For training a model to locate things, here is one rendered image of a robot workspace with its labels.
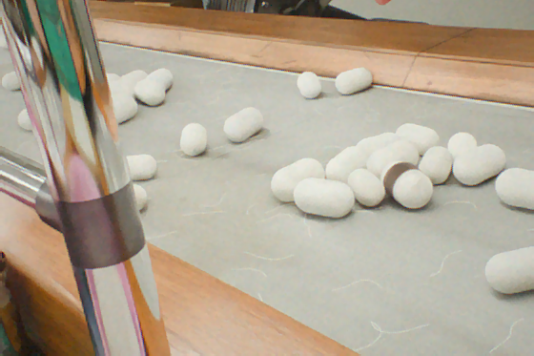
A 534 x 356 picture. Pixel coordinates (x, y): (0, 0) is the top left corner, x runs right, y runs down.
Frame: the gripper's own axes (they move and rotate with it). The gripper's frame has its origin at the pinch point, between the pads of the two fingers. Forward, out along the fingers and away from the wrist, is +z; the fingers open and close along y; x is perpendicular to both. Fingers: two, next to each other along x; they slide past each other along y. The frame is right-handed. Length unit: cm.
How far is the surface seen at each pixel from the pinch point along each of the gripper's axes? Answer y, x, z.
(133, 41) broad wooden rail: -44.9, 7.8, 3.9
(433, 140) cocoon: 10.2, 1.0, 10.7
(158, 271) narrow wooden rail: 10.9, -13.6, 26.3
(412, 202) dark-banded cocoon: 14.0, -3.1, 16.3
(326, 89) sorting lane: -7.3, 6.9, 5.7
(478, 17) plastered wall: -118, 157, -105
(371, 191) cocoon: 11.9, -4.0, 16.6
